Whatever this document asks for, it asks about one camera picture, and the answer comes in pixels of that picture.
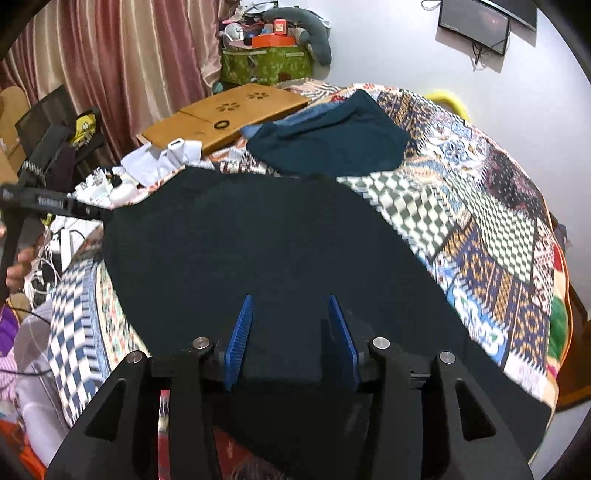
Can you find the brown cardboard sheet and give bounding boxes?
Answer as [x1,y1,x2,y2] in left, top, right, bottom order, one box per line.
[0,85,29,183]

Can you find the orange flat box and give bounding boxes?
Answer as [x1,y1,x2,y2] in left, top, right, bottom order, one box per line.
[252,34,296,49]

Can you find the grey checked cloth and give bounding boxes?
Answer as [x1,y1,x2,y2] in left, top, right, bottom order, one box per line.
[13,300,72,464]

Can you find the white cables bundle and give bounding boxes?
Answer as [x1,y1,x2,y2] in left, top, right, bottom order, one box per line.
[21,217,88,310]

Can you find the person's left hand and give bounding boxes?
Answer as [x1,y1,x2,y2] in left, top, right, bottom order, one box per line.
[6,247,38,292]

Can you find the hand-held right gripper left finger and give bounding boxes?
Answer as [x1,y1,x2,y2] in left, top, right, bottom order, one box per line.
[46,294,254,480]

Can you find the green patterned storage bag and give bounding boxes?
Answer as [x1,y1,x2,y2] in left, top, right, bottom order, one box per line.
[220,44,315,89]

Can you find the black chair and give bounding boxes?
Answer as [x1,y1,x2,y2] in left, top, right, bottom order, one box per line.
[15,85,108,185]

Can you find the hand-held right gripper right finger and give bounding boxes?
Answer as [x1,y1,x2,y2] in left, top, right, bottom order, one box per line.
[328,294,533,480]

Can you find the teal folded garment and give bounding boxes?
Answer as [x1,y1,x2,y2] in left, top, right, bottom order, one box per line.
[246,90,408,177]

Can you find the patchwork printed blanket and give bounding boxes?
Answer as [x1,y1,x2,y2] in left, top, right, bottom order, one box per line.
[46,78,573,430]

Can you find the black pants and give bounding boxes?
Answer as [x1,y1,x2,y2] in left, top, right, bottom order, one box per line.
[102,165,555,480]

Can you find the small wall monitor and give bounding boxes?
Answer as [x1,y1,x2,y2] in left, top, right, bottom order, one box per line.
[437,0,511,56]

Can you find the large wall television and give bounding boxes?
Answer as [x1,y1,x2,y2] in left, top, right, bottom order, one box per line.
[480,0,539,32]

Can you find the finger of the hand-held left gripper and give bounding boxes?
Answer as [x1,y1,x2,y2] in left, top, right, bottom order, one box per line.
[0,184,114,221]
[18,124,71,182]

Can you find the yellow curved tube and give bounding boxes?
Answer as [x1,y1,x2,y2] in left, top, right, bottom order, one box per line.
[424,90,470,120]

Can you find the white crumpled paper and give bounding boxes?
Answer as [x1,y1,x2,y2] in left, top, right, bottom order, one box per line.
[121,137,204,188]

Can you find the blue folded cloth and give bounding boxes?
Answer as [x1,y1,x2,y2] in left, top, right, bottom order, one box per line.
[241,104,333,139]

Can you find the striped pink curtain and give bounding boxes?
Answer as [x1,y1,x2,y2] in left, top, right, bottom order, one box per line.
[0,0,243,160]

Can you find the yellow printed bag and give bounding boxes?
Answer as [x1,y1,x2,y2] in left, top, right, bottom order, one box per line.
[70,114,99,145]

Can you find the brown cardboard box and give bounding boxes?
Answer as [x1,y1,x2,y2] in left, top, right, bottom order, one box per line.
[136,83,311,156]

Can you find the grey neck pillow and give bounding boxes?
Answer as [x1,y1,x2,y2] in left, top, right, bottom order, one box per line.
[262,7,333,65]

